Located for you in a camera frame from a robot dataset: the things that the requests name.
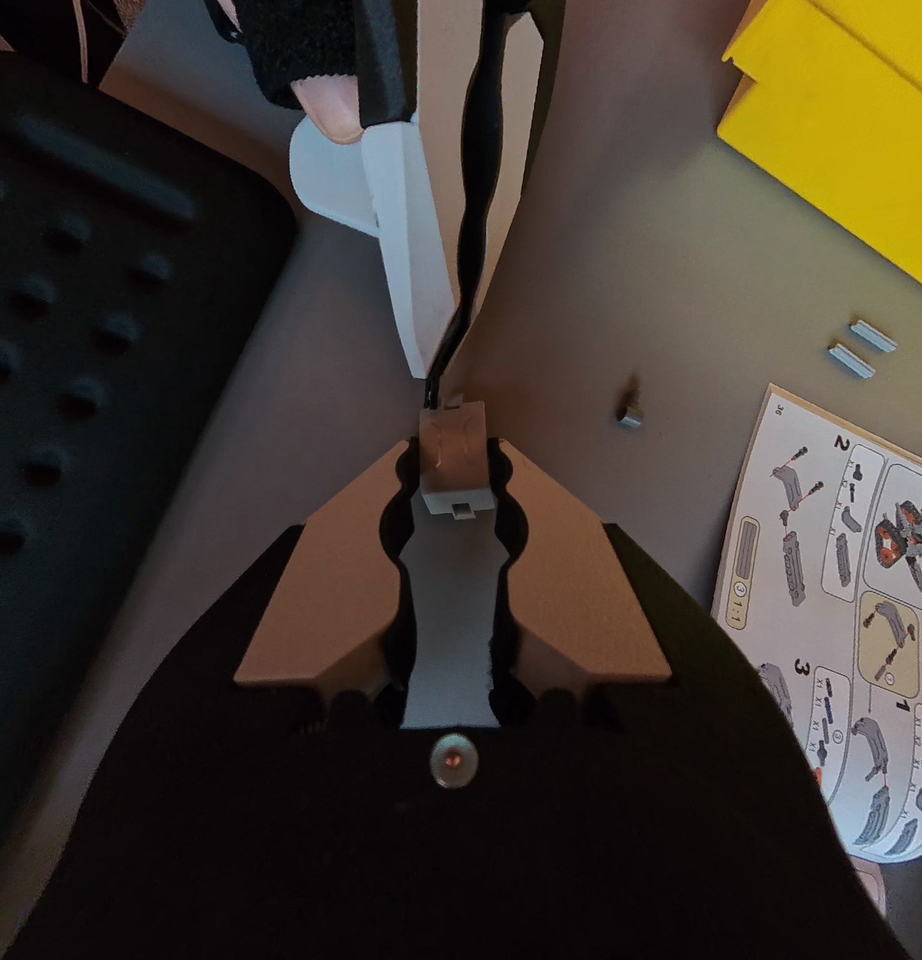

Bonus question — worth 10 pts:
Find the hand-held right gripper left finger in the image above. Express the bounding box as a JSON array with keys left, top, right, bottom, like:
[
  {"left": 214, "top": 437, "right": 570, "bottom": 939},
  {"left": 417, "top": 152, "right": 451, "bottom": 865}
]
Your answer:
[{"left": 234, "top": 438, "right": 418, "bottom": 725}]

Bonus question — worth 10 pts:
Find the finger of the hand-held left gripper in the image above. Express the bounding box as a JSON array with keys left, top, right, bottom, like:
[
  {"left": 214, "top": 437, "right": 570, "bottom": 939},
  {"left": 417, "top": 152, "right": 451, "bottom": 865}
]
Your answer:
[
  {"left": 288, "top": 0, "right": 484, "bottom": 378},
  {"left": 425, "top": 28, "right": 546, "bottom": 395}
]

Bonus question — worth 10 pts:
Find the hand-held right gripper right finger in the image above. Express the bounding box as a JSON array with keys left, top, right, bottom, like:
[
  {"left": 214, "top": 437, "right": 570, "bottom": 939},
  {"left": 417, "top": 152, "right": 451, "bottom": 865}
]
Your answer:
[{"left": 487, "top": 437, "right": 673, "bottom": 725}]

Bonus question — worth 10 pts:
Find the grey curved building piece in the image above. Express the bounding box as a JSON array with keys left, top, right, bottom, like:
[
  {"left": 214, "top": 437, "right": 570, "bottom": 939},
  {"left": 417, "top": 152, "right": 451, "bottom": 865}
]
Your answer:
[{"left": 417, "top": 399, "right": 498, "bottom": 522}]

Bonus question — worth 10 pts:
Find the grey desk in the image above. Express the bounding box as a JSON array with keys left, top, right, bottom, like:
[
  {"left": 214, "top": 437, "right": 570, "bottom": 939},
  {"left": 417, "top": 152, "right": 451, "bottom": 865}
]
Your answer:
[{"left": 0, "top": 0, "right": 922, "bottom": 931}]

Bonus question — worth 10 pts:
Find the person's left hand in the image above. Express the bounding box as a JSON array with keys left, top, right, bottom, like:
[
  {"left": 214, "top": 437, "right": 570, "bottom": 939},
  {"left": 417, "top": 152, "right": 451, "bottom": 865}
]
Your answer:
[{"left": 290, "top": 73, "right": 366, "bottom": 146}]

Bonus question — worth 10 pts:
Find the open instruction booklet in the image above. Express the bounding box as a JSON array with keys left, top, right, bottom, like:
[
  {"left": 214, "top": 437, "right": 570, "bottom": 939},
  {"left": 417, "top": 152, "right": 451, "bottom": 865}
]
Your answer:
[{"left": 712, "top": 382, "right": 922, "bottom": 864}]

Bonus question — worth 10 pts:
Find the black perforated chair armrest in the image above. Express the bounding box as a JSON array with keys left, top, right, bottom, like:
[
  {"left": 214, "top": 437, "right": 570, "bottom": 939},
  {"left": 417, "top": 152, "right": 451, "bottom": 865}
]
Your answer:
[{"left": 0, "top": 52, "right": 297, "bottom": 871}]

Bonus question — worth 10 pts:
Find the yellow storage bin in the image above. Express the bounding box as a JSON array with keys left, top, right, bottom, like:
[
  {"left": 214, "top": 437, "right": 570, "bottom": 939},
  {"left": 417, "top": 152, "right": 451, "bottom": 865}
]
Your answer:
[{"left": 717, "top": 0, "right": 922, "bottom": 297}]

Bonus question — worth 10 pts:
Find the short grey axle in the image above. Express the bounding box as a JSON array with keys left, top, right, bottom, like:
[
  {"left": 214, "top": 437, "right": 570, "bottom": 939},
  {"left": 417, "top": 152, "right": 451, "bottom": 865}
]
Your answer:
[
  {"left": 826, "top": 342, "right": 876, "bottom": 381},
  {"left": 849, "top": 318, "right": 899, "bottom": 355}
]

